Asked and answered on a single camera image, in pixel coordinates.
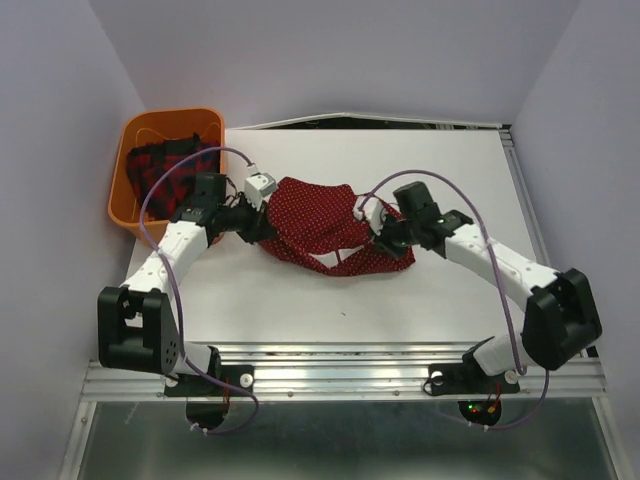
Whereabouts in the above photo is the red polka dot skirt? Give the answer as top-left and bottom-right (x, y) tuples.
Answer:
(258, 177), (415, 277)

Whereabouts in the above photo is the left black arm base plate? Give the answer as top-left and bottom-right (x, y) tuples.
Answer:
(164, 364), (255, 398)

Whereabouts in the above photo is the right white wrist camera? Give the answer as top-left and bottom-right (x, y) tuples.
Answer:
(353, 195), (388, 236)

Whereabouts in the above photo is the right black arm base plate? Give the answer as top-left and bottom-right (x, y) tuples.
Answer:
(423, 363), (520, 396)

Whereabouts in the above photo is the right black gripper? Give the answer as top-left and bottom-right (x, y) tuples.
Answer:
(366, 210), (419, 259)

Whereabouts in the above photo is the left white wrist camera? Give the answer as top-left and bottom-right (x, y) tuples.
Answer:
(244, 173), (278, 211)

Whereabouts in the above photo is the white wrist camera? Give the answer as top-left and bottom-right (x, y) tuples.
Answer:
(244, 173), (278, 211)
(353, 195), (388, 236)

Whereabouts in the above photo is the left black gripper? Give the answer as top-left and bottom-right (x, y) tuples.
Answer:
(216, 191), (276, 244)

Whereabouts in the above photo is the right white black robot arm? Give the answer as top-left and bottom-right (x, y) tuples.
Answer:
(353, 181), (602, 396)

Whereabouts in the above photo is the aluminium front rail frame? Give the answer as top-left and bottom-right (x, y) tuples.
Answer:
(60, 343), (633, 479)

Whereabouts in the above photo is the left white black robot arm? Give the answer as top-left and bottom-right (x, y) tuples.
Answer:
(97, 170), (277, 394)

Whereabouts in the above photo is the red black plaid skirt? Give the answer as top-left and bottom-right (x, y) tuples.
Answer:
(126, 133), (221, 220)

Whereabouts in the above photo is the orange plastic bin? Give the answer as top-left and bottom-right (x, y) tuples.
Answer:
(107, 107), (226, 245)

